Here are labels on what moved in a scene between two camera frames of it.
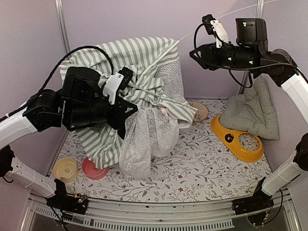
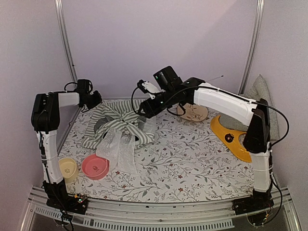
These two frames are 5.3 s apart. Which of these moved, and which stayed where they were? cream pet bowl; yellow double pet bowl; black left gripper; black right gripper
Moved: black right gripper; black left gripper
Stayed: yellow double pet bowl; cream pet bowl
